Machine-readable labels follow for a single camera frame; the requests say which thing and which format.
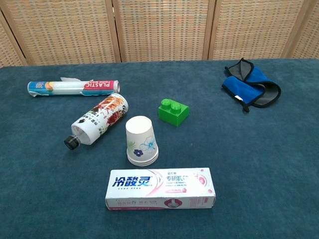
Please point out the green toy building block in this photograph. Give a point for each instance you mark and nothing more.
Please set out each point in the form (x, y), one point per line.
(174, 114)

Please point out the printed white plastic bottle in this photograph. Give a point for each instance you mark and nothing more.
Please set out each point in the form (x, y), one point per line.
(104, 117)

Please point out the white pink toothpaste box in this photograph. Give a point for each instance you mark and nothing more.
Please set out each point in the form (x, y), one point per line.
(159, 189)

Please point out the blue grey microfibre cloth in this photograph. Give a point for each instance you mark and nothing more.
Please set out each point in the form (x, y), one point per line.
(236, 85)

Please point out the plastic food wrap roll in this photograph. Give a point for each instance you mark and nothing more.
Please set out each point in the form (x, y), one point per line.
(72, 87)

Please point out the teal felt table mat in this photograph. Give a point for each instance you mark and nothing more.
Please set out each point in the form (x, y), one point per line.
(249, 174)

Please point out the woven bamboo folding screen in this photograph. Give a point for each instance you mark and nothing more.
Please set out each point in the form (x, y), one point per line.
(62, 30)

